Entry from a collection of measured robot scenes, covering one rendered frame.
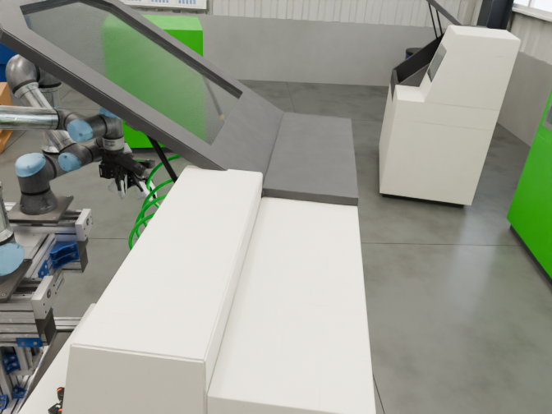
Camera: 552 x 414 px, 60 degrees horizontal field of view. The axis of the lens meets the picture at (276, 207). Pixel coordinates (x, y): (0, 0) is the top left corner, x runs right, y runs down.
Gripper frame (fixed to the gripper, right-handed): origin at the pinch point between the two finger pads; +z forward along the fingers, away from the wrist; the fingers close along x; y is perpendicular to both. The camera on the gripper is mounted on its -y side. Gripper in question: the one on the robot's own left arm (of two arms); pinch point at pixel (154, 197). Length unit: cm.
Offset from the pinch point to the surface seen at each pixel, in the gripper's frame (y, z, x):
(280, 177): -60, 22, 19
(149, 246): -50, 22, 73
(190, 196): -50, 15, 51
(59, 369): 15, 36, 60
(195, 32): 68, -158, -272
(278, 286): -65, 44, 61
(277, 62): 122, -178, -615
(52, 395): 12, 41, 68
